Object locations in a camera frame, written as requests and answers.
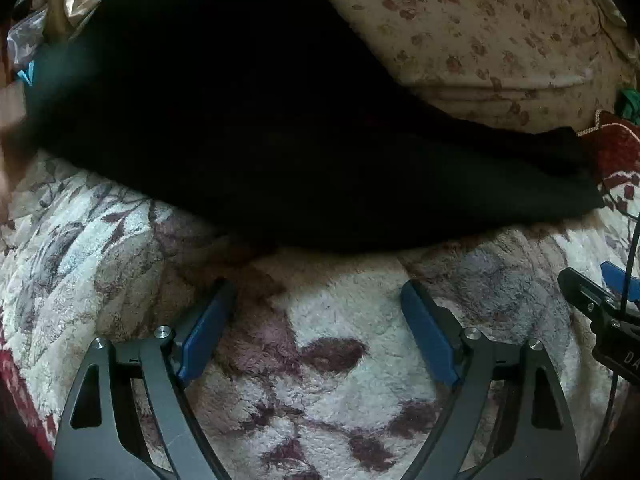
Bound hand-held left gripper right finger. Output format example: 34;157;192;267
400;279;583;480

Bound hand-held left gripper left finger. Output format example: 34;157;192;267
52;277;238;480

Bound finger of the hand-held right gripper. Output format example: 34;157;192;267
557;267;622;320
599;261;640;304

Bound black pants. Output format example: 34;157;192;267
25;0;607;252

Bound white and red floral blanket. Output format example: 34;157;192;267
0;110;640;480

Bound green cloth item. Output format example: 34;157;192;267
620;88;640;124

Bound grey satin cloth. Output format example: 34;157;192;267
592;0;640;88

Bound beige floral pillow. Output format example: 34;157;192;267
305;0;632;134

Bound clear plastic bag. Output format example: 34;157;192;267
7;10;51;72

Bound thin black cable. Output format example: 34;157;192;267
602;210;640;436

